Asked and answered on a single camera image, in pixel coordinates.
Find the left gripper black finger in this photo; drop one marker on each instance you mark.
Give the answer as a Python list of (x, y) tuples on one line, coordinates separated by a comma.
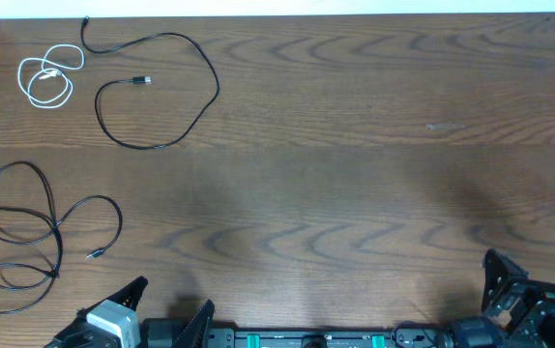
[(130, 295), (196, 332)]

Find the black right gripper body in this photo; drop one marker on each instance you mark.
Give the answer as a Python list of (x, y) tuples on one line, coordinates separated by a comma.
[(543, 320)]

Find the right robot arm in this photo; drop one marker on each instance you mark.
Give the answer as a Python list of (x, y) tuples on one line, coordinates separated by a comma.
[(481, 331)]

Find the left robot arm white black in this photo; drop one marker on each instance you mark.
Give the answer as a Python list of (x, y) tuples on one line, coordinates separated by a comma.
[(154, 332)]

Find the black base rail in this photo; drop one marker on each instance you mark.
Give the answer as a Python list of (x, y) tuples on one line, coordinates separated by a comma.
[(403, 335)]

